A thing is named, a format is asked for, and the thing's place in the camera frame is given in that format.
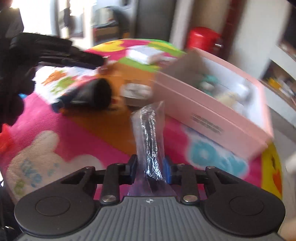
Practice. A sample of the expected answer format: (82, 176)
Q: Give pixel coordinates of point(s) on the teal plastic toy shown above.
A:
(208, 84)

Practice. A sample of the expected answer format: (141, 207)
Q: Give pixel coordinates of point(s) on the red pedal bin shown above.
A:
(205, 39)

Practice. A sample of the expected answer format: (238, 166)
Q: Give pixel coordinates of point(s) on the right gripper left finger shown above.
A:
(113, 177)

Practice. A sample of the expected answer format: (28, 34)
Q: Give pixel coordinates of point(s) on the white carton box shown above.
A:
(144, 54)

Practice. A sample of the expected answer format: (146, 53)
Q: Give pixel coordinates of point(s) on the pink cardboard box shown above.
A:
(236, 116)

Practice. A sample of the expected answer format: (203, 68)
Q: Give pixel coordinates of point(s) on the clear plastic cutlery bag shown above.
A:
(148, 125)

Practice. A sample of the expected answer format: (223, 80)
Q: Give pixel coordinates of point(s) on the white power bank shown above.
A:
(135, 94)

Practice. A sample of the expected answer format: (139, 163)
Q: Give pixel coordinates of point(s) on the black cylinder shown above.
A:
(94, 94)

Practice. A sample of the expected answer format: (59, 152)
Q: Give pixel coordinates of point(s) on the colourful cartoon play mat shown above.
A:
(44, 146)

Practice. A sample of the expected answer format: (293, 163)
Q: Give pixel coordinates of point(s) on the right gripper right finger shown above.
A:
(184, 176)

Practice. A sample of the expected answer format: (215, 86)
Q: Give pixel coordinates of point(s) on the black gloved left hand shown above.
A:
(15, 80)

